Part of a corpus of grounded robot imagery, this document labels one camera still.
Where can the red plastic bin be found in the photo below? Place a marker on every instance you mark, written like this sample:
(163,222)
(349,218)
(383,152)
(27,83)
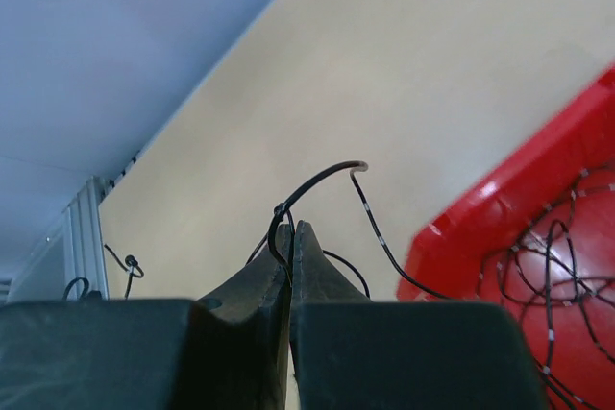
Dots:
(536,236)

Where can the aluminium frame rail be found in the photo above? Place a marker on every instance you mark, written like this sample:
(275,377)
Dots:
(72,248)

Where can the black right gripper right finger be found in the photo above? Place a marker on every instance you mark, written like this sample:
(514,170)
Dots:
(353,353)

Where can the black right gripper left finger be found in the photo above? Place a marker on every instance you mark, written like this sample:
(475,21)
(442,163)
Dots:
(227,350)

